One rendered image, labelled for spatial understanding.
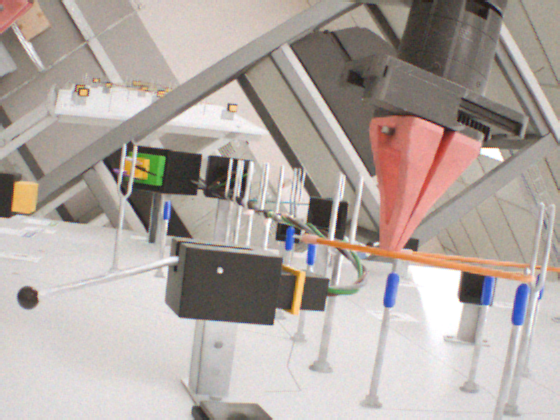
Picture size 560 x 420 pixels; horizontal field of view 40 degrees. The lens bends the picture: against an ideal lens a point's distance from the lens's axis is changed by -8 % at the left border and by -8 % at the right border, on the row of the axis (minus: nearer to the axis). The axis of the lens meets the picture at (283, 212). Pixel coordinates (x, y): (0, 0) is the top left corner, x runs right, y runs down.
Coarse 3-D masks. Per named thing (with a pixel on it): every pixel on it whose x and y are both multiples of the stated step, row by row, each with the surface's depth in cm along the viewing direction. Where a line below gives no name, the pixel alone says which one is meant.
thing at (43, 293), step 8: (144, 264) 45; (152, 264) 45; (160, 264) 45; (168, 264) 45; (176, 264) 46; (112, 272) 45; (120, 272) 45; (128, 272) 45; (136, 272) 45; (144, 272) 45; (80, 280) 44; (88, 280) 44; (96, 280) 44; (104, 280) 44; (112, 280) 44; (40, 288) 43; (56, 288) 43; (64, 288) 44; (72, 288) 44; (80, 288) 44; (40, 296) 43; (48, 296) 43
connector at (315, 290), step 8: (288, 272) 48; (312, 272) 49; (280, 280) 46; (288, 280) 47; (304, 280) 47; (312, 280) 47; (320, 280) 48; (328, 280) 48; (280, 288) 46; (288, 288) 47; (304, 288) 47; (312, 288) 47; (320, 288) 48; (328, 288) 48; (280, 296) 47; (288, 296) 47; (304, 296) 47; (312, 296) 47; (320, 296) 48; (280, 304) 47; (288, 304) 47; (304, 304) 47; (312, 304) 48; (320, 304) 48
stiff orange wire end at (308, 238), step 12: (312, 240) 50; (324, 240) 49; (336, 240) 49; (372, 252) 46; (384, 252) 46; (396, 252) 45; (432, 264) 43; (444, 264) 43; (456, 264) 42; (468, 264) 42; (504, 276) 40; (516, 276) 39; (528, 276) 39
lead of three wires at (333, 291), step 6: (342, 252) 57; (348, 252) 56; (354, 252) 56; (348, 258) 56; (354, 258) 56; (354, 264) 55; (360, 264) 54; (360, 270) 54; (366, 270) 53; (360, 276) 53; (354, 282) 51; (360, 282) 52; (366, 282) 52; (330, 288) 49; (336, 288) 50; (342, 288) 50; (348, 288) 50; (354, 288) 51; (330, 294) 50; (336, 294) 50; (342, 294) 50; (348, 294) 50
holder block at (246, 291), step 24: (192, 240) 47; (192, 264) 44; (216, 264) 44; (240, 264) 45; (264, 264) 45; (168, 288) 47; (192, 288) 44; (216, 288) 45; (240, 288) 45; (264, 288) 45; (192, 312) 44; (216, 312) 45; (240, 312) 45; (264, 312) 46
